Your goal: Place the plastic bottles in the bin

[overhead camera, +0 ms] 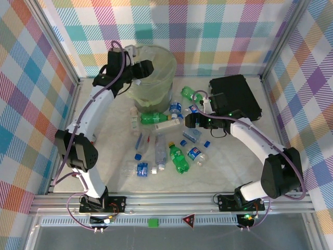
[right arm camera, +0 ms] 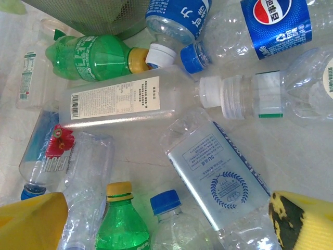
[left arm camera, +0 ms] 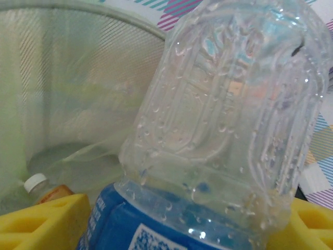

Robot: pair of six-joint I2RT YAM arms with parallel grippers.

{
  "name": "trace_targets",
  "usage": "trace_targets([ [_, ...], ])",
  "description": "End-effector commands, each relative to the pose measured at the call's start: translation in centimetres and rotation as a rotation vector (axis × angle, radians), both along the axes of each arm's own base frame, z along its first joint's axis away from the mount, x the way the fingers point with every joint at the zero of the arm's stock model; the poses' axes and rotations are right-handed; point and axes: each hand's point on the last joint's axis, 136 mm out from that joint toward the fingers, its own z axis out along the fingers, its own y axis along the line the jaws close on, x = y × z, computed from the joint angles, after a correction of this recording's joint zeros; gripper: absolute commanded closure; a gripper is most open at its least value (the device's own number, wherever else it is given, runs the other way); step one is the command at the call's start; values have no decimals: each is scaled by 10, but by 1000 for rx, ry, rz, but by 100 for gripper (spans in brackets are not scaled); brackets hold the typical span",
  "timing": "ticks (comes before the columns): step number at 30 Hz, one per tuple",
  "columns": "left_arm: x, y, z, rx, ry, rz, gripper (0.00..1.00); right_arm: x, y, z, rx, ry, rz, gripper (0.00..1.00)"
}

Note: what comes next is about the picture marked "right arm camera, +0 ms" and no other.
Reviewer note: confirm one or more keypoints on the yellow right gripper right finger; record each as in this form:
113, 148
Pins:
309, 224

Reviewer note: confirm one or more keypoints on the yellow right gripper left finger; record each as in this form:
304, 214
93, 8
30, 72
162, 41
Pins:
28, 224

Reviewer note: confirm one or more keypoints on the green Sprite bottle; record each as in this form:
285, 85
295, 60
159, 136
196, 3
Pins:
119, 224
91, 57

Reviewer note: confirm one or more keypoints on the clear bottle white green label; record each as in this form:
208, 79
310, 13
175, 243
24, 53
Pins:
268, 93

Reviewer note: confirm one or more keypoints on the square clear bottle white label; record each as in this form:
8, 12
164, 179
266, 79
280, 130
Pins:
117, 101

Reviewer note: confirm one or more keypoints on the clear Pepsi bottle blue cap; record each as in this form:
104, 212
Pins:
275, 28

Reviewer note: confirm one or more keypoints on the green bin liner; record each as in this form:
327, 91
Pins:
58, 35

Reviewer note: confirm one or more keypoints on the grey mesh bin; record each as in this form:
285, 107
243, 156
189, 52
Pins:
91, 15

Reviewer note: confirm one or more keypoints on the clear bottle red flower label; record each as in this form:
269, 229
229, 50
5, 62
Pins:
44, 161

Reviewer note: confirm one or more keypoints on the crushed clear bottle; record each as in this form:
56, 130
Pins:
86, 169

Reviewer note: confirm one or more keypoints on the clear bottle silver blue label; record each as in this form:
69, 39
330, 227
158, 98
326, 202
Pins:
216, 169

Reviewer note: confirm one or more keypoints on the clear bottle white nutrition label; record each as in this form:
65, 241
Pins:
27, 75

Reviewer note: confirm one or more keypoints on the blue label bottle white cap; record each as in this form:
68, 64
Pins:
177, 15

